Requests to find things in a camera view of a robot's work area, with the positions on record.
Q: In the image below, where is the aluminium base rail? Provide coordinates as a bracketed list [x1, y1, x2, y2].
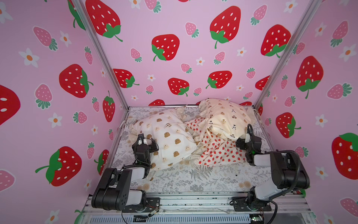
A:
[77, 192, 318, 224]

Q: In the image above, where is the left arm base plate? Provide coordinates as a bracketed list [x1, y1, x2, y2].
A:
[123, 197, 160, 213]

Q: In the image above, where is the cream cookie-print pillow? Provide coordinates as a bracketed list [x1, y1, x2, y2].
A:
[129, 107, 198, 171]

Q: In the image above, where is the white strawberry-print pillowcase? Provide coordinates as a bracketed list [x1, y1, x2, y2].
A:
[185, 117, 247, 167]

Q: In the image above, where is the aluminium frame post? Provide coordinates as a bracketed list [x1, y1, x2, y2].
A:
[253, 0, 322, 110]
[73, 0, 129, 111]

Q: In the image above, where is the aluminium frame post right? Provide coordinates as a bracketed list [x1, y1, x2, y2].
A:
[253, 0, 322, 110]

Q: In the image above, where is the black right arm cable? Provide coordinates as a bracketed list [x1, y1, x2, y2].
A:
[246, 124, 303, 197]

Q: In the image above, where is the aluminium frame post left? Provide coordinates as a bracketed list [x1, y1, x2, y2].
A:
[73, 0, 129, 111]

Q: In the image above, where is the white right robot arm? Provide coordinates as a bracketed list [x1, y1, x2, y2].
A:
[230, 134, 310, 211]

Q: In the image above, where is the leaf-print table cloth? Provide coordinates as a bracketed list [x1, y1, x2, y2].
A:
[112, 107, 271, 193]

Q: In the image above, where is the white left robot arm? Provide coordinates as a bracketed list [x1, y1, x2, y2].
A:
[91, 134, 159, 212]

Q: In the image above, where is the cream bear-print pillow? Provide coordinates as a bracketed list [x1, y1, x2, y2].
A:
[199, 99, 253, 141]

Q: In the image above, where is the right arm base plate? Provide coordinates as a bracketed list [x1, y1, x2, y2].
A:
[229, 197, 272, 212]

